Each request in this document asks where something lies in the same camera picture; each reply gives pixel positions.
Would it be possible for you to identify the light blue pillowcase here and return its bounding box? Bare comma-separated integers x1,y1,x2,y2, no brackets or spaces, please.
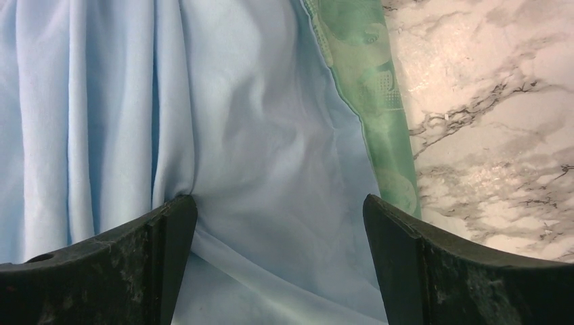
1,1,387,324

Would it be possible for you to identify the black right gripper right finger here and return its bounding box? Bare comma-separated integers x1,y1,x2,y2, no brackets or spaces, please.
363,195,573,325

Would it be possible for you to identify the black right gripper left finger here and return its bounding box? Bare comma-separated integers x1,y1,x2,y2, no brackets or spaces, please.
1,195,198,324

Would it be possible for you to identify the green patterned cloth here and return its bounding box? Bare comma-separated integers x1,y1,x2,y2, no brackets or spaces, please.
304,0,421,218

